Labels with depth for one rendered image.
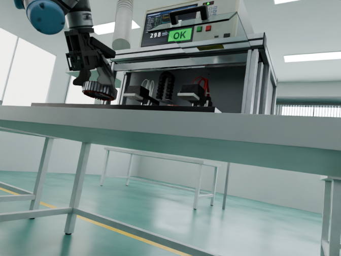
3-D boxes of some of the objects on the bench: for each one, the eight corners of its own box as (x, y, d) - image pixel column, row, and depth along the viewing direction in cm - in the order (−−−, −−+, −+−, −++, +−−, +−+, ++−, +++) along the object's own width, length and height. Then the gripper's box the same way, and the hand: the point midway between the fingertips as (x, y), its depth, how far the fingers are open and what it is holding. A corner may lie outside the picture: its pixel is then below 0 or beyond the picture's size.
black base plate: (213, 117, 49) (215, 106, 50) (29, 108, 81) (31, 102, 81) (254, 147, 90) (256, 140, 90) (121, 133, 121) (122, 129, 122)
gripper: (47, 33, 73) (64, 99, 80) (91, 25, 64) (106, 99, 71) (70, 32, 80) (84, 93, 87) (112, 25, 71) (125, 93, 78)
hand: (100, 93), depth 81 cm, fingers closed on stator, 13 cm apart
